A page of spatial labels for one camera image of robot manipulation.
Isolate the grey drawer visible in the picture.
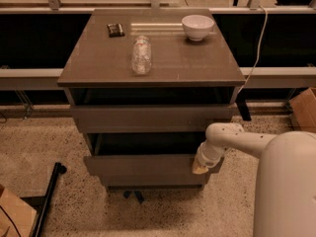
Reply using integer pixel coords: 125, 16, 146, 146
70, 105, 234, 133
83, 131, 225, 188

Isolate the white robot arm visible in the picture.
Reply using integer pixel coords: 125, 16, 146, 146
192, 122, 316, 237

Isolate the grey top drawer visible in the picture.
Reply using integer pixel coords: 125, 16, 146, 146
70, 105, 234, 133

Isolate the grey drawer cabinet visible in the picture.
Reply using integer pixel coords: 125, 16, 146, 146
56, 8, 247, 191

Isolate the brown cardboard box right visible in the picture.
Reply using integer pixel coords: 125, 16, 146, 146
289, 87, 316, 133

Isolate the brown cardboard box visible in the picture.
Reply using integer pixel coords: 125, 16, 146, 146
289, 87, 316, 133
0, 185, 37, 237

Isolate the clear plastic water bottle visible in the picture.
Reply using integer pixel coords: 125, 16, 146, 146
131, 36, 151, 75

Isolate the white ceramic bowl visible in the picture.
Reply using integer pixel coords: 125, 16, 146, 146
182, 15, 214, 41

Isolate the small black snack pack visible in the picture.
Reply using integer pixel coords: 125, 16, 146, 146
107, 24, 125, 38

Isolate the black metal stand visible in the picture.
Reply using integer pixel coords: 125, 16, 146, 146
23, 162, 67, 237

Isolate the brown cardboard box left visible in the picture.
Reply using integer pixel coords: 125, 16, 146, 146
0, 185, 37, 237

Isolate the white power cable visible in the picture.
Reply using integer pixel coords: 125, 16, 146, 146
236, 4, 269, 96

